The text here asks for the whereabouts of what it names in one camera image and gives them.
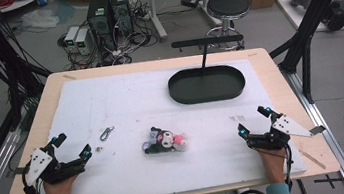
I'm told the tangle of floor cables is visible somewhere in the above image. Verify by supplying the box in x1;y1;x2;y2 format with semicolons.
54;7;163;73

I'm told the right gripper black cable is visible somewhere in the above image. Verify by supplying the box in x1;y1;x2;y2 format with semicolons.
279;140;308;194

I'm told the silver metal carabiner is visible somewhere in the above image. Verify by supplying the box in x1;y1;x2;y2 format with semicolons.
97;125;117;143

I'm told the white round table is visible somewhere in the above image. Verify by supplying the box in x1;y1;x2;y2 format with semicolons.
0;0;47;14

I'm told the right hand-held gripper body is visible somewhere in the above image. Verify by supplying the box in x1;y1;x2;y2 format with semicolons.
243;108;329;155

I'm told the black oval tray with stand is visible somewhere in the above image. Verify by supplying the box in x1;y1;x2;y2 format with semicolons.
162;32;253;108

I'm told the clear plastic bag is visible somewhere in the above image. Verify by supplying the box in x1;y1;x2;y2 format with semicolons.
19;6;61;33

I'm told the thin wooden stick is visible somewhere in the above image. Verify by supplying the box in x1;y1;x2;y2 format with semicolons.
297;145;328;174

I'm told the plain black computer tower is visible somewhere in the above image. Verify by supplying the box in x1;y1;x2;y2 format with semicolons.
110;0;135;37

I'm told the black computer tower green sticker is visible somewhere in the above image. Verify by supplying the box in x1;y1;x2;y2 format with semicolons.
84;0;118;55

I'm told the person's right hand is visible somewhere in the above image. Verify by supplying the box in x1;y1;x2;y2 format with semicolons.
257;145;291;181

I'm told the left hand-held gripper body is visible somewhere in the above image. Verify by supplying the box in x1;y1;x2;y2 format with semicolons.
19;140;88;189

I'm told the white bench power supply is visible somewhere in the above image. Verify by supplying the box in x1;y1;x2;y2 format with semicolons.
73;27;94;57
62;26;84;56

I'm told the black round stool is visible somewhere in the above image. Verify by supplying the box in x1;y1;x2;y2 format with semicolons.
200;0;256;55

